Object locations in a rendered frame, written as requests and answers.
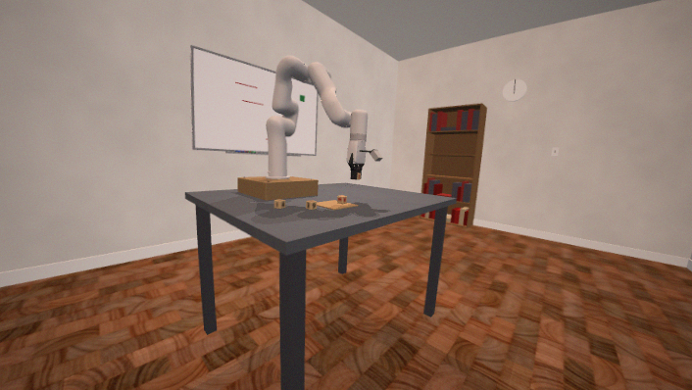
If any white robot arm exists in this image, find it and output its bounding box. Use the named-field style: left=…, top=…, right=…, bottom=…
left=266, top=56, right=368, bottom=179

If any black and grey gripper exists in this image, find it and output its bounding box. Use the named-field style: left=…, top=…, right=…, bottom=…
left=347, top=140, right=367, bottom=179

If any orange flat mat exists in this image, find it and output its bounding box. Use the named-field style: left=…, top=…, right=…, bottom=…
left=317, top=200, right=357, bottom=210

